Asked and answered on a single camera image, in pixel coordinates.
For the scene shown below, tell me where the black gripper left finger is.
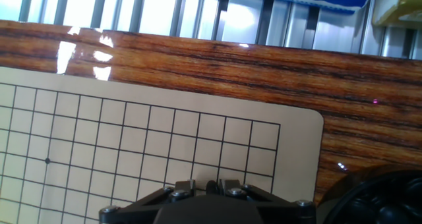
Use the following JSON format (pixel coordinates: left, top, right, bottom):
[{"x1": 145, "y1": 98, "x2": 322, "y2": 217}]
[{"x1": 98, "y1": 179, "x2": 197, "y2": 224}]

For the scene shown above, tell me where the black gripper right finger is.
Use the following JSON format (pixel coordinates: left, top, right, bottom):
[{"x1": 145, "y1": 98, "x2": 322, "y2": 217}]
[{"x1": 217, "y1": 179, "x2": 317, "y2": 224}]

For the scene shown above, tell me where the black go stone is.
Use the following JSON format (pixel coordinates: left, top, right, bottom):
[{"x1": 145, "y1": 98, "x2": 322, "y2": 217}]
[{"x1": 205, "y1": 180, "x2": 220, "y2": 195}]

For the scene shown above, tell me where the beige go board mat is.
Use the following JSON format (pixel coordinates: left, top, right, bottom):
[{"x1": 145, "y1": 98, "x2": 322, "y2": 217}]
[{"x1": 0, "y1": 65, "x2": 325, "y2": 224}]

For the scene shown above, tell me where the black round stone bowl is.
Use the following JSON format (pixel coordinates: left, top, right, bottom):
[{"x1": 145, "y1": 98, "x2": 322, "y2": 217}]
[{"x1": 315, "y1": 164, "x2": 422, "y2": 224}]

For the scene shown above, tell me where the heap of black go stones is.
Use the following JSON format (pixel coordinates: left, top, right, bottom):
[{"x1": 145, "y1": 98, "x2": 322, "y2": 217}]
[{"x1": 332, "y1": 176, "x2": 422, "y2": 224}]

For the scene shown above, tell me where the gold tissue pack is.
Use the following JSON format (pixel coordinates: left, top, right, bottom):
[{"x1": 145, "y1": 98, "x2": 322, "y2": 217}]
[{"x1": 372, "y1": 0, "x2": 422, "y2": 29}]

